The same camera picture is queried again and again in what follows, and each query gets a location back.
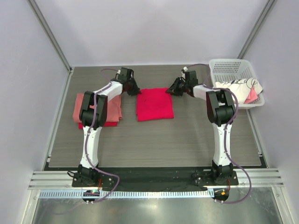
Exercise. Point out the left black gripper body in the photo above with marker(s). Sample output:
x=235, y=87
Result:
x=130, y=81

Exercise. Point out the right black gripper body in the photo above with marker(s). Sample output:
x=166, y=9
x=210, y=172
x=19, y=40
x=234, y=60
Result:
x=183, y=83

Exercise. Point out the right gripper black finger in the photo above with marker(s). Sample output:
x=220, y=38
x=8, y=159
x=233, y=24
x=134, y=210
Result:
x=177, y=82
x=178, y=91

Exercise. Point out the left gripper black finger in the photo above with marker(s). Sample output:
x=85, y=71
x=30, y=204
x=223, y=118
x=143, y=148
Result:
x=129, y=90
x=135, y=89

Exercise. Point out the crimson red t shirt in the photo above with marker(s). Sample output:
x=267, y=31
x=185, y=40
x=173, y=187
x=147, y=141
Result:
x=154, y=104

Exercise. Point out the salmon pink t shirt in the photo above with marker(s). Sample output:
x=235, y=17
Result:
x=114, y=113

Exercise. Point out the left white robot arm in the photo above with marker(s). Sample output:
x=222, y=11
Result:
x=93, y=115

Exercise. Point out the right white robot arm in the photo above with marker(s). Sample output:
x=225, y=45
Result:
x=221, y=111

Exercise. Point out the white perforated plastic basket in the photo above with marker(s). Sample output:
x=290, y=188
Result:
x=223, y=70

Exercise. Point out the white printed t shirt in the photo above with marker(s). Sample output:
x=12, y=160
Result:
x=241, y=87

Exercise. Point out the pink t shirt in basket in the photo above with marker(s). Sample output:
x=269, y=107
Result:
x=251, y=97

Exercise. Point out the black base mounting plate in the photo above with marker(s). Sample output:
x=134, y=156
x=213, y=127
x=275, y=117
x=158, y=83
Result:
x=150, y=178

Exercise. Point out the slotted grey cable duct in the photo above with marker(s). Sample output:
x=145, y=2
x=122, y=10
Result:
x=95, y=194

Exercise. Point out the right aluminium frame post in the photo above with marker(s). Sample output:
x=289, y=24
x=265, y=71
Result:
x=266, y=10

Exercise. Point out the aluminium frame post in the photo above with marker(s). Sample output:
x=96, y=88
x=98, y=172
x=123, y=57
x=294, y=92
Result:
x=266, y=10
x=40, y=17

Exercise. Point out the left aluminium frame post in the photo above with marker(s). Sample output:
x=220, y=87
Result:
x=40, y=17

